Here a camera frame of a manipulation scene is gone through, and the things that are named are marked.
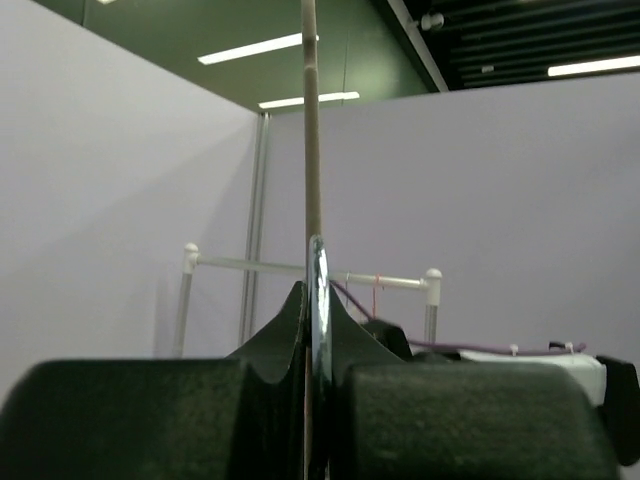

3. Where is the white and silver clothes rack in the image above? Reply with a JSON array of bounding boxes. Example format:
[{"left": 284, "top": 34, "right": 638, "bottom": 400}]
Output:
[{"left": 172, "top": 242, "right": 444, "bottom": 359}]

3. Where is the aluminium frame post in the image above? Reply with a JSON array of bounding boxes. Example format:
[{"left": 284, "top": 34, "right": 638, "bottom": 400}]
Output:
[{"left": 239, "top": 113, "right": 271, "bottom": 345}]

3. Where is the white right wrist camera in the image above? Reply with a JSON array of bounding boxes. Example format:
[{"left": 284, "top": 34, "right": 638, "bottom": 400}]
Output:
[{"left": 459, "top": 350, "right": 607, "bottom": 406}]

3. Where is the beige hanger with metal hook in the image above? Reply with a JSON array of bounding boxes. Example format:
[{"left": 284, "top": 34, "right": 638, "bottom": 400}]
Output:
[{"left": 301, "top": 0, "right": 332, "bottom": 479}]

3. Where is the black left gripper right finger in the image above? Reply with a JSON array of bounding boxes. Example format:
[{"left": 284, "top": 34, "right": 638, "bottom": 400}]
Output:
[{"left": 329, "top": 296, "right": 621, "bottom": 479}]

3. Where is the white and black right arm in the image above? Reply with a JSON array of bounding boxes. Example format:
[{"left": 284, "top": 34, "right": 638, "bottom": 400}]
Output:
[{"left": 362, "top": 319, "right": 639, "bottom": 467}]

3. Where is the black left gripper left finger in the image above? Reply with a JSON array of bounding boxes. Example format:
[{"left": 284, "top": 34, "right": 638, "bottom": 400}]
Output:
[{"left": 1, "top": 282, "right": 306, "bottom": 479}]

